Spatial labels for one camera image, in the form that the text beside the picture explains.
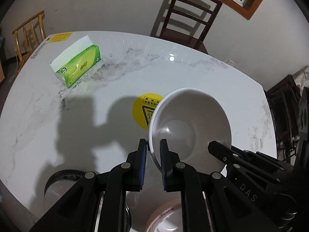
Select pink large bowl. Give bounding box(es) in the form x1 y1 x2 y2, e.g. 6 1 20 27
126 185 180 231

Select white bowl blue dolphin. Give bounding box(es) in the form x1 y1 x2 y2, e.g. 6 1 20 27
148 87 232 174

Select white bowl with lettering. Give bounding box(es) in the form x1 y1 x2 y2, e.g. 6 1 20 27
145 199 183 231

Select white plate pink flowers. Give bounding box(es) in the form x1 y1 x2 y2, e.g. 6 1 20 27
43 179 77 212

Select large blue floral plate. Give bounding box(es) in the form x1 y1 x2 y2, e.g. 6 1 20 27
44 169 132 231

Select yellow warning sticker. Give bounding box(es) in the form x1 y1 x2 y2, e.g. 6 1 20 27
132 93 163 130

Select green tissue pack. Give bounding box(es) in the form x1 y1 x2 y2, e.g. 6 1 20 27
50 36 101 88

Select yellow label on table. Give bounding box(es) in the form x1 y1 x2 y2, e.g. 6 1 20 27
48 32 73 43

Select bamboo chair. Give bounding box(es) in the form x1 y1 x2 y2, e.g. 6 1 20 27
12 10 46 76

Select newspaper on wall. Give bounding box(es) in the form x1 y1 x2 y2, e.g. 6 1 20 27
292 66 308 89

